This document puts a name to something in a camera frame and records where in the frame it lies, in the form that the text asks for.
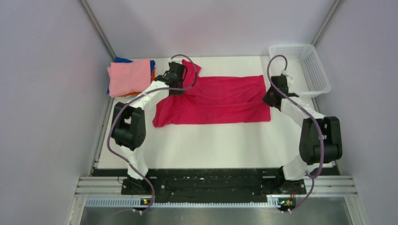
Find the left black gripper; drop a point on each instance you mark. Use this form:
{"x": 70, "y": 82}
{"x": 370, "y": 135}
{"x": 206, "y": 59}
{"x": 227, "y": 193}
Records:
{"x": 177, "y": 93}

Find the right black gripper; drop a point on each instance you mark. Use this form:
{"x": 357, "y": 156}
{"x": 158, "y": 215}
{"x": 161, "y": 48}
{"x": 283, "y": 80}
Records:
{"x": 266, "y": 99}

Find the magenta t shirt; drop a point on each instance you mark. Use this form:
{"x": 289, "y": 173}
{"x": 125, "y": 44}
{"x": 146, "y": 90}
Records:
{"x": 216, "y": 100}

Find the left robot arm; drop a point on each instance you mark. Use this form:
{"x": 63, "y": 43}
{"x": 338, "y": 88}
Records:
{"x": 128, "y": 128}

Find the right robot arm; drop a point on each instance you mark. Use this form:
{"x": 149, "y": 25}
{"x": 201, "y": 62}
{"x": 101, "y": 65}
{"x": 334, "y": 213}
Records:
{"x": 320, "y": 137}

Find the white plastic basket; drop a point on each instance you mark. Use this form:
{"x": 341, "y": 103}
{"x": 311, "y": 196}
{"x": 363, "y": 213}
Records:
{"x": 305, "y": 66}

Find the pink folded t shirt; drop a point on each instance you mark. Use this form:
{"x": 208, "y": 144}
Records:
{"x": 129, "y": 77}

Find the blue folded t shirt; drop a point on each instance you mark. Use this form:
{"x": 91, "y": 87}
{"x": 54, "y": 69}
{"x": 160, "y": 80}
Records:
{"x": 124, "y": 59}

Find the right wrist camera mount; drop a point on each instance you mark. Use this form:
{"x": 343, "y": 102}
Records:
{"x": 290, "y": 80}

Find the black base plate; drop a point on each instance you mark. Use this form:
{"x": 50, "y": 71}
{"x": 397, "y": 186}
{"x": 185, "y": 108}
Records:
{"x": 213, "y": 185}

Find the aluminium rail frame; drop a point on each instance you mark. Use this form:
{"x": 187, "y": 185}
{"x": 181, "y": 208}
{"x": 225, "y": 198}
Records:
{"x": 106, "y": 192}

